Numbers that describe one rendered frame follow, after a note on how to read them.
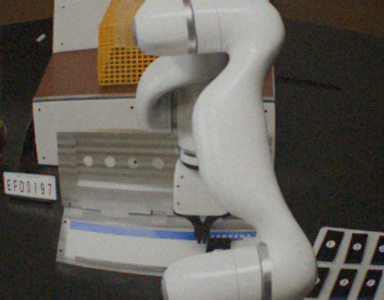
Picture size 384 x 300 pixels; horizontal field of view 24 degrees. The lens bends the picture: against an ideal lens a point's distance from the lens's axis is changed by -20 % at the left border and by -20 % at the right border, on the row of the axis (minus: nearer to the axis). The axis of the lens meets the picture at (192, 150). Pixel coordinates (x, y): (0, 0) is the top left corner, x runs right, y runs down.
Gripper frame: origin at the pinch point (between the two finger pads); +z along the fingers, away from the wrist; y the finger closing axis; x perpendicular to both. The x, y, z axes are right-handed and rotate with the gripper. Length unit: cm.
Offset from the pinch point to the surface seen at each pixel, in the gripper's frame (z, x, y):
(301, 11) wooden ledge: -15, 114, 24
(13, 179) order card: 0, 18, -47
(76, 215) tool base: 4.5, 11.1, -28.1
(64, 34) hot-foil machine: -27, 47, -38
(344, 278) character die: 8.8, -9.3, 32.6
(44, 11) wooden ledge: -15, 116, -64
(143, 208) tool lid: 1.1, 11.0, -12.6
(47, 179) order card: -0.4, 17.7, -36.3
